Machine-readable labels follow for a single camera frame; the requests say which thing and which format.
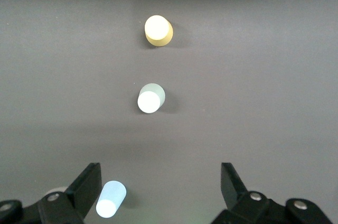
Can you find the dark grey table mat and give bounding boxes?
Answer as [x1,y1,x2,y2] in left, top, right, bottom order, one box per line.
[0,0,338,224]

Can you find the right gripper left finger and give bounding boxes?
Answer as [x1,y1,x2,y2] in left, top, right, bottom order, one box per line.
[36,162,102,224]

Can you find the pale green plastic cup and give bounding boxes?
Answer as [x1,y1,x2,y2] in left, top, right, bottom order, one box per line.
[137,83,166,114]

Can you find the light blue plastic cup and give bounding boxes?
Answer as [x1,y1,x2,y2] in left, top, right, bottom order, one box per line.
[95,180,127,219]

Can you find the yellow plastic cup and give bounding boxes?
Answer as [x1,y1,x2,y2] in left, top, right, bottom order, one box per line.
[144,14,174,48]

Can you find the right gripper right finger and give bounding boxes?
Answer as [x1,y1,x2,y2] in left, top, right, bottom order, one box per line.
[212,162,291,224]

